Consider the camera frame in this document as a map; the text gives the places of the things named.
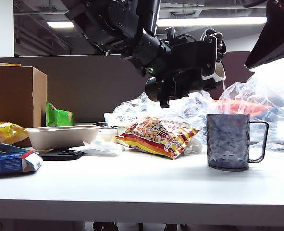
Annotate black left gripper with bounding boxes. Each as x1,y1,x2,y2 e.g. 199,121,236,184
146,26,218,109

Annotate ceiling strip light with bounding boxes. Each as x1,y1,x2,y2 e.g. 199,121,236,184
47,16,267,29

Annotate ceiling air vent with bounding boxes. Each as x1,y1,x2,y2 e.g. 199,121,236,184
169,11,195,19

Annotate orange red package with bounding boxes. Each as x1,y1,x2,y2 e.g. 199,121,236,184
213,100,274,118

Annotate clear bag holding orange package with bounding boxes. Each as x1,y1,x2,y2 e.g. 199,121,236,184
213,77,284,154

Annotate white crumpled plastic wrap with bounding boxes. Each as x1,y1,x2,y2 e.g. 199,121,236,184
184,138,203,154

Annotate orange yellow snack bag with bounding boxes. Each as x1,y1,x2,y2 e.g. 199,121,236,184
115,115,201,161

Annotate brown desk partition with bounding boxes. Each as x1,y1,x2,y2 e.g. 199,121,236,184
0,51,252,123

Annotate small white plastic container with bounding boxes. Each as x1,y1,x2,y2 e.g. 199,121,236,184
97,128,118,143

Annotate white crumpled tissue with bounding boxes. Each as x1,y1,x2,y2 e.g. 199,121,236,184
68,141,126,157

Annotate green snack packet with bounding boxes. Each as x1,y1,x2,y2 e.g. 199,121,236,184
46,101,75,128

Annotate beige paper pulp bowl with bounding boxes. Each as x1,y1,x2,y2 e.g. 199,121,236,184
25,124,102,151

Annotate black phone case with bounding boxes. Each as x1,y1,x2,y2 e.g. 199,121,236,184
40,149,85,161

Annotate black chair base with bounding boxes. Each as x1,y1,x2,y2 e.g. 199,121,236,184
165,224,188,231
92,222,118,231

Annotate brown cardboard box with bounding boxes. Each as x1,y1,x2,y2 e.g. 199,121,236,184
0,65,48,148

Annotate yellow chip bag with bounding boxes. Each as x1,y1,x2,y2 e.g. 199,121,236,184
0,122,30,146

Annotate blue cardboard box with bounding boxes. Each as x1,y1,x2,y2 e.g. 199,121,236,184
0,140,44,178

